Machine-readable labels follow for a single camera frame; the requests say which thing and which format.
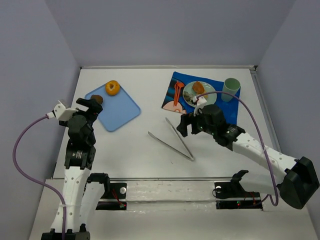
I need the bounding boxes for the brown oval bread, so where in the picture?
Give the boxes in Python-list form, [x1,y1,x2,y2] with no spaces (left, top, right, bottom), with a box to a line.
[192,81,205,95]

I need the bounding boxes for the silver metal tongs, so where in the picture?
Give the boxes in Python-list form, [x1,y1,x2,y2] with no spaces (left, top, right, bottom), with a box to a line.
[147,117,195,162]

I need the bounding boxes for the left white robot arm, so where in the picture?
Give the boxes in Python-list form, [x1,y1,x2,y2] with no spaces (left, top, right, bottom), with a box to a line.
[41,97,110,240]

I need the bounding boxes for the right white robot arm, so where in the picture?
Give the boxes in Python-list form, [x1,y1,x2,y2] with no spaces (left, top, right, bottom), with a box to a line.
[176,104,320,210]

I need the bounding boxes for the dark brown small bread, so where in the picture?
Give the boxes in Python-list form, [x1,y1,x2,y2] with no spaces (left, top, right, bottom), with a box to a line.
[90,94,104,105]

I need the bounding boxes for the orange round bread roll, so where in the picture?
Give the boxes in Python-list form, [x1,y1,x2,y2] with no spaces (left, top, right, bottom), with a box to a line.
[104,80,121,96]

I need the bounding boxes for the light green plate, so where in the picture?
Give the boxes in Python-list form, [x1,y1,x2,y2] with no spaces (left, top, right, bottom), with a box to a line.
[183,81,217,108]

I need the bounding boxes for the blue patterned placemat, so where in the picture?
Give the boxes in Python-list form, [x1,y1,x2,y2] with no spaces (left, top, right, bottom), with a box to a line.
[161,71,239,124]

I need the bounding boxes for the blue plastic tray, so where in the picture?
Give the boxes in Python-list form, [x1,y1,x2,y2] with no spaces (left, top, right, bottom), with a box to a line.
[84,85,141,132]

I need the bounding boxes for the orange plastic fork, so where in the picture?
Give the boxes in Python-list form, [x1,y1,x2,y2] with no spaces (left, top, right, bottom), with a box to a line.
[173,81,185,107]

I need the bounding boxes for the light green cup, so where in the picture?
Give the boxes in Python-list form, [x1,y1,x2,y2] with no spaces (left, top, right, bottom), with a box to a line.
[221,78,241,102]

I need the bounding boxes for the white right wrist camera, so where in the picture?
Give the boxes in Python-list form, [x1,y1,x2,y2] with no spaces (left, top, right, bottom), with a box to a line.
[192,96,207,117]

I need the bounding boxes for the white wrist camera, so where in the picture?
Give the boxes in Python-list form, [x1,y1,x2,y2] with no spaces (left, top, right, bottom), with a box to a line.
[46,100,78,122]
[192,96,207,117]

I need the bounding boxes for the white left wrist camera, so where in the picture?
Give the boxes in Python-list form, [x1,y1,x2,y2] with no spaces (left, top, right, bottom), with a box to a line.
[46,100,78,122]

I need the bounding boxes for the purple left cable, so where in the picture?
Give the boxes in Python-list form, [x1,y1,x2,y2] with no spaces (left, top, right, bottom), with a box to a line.
[12,115,67,240]

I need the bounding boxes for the metal base rail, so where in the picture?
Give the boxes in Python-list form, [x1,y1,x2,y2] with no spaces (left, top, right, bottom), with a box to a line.
[95,178,263,211]

